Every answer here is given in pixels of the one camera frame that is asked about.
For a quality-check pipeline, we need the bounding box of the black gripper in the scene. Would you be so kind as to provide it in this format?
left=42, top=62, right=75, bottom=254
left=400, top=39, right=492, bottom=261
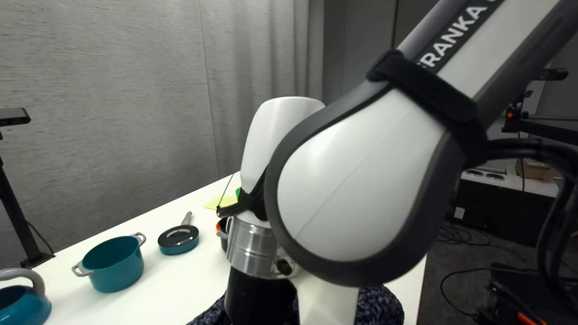
left=223, top=268, right=304, bottom=325

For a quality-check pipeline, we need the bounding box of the dark blue speckled fleece blanket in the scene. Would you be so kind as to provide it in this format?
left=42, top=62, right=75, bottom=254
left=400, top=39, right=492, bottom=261
left=189, top=284, right=407, bottom=325

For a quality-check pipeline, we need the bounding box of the small teal frying pan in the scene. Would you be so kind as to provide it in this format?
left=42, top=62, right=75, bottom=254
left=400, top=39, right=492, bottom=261
left=156, top=210, right=201, bottom=257

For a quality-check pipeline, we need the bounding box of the pale yellow plate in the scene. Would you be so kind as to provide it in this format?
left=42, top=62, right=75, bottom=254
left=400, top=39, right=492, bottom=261
left=207, top=190, right=239, bottom=214

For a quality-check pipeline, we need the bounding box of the teal cooking pot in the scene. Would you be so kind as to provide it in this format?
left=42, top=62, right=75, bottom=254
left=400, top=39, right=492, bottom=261
left=71, top=232, right=149, bottom=297

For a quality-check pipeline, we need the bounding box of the black equipment case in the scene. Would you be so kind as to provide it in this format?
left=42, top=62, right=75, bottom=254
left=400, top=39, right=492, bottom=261
left=451, top=167, right=564, bottom=250

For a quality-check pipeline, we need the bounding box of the brown cardboard box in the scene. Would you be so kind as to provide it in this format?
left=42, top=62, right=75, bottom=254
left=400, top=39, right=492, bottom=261
left=516, top=158, right=557, bottom=183

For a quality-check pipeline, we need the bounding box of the black boom stand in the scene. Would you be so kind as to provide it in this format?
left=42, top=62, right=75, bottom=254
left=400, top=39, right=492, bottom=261
left=501, top=84, right=578, bottom=149

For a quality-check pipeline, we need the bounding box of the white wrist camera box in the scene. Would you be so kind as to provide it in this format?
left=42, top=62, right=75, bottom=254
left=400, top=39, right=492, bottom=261
left=293, top=270, right=366, bottom=325

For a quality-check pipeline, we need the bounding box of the black looped floor cable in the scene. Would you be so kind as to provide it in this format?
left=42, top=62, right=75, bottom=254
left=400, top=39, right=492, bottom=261
left=440, top=266, right=497, bottom=320

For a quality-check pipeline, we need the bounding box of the teal kettle grey handle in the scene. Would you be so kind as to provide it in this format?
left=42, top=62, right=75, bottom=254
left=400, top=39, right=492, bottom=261
left=0, top=268, right=55, bottom=325

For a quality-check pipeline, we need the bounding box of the black camera tripod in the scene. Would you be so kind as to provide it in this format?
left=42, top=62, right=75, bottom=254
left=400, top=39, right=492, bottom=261
left=0, top=107, right=57, bottom=272

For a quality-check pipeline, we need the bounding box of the thick black arm hose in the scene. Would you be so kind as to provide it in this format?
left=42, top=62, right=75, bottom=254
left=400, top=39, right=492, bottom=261
left=469, top=136, right=578, bottom=317

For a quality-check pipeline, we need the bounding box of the camera bar on boom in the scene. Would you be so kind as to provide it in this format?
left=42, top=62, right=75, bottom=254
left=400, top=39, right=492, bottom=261
left=534, top=68, right=572, bottom=84

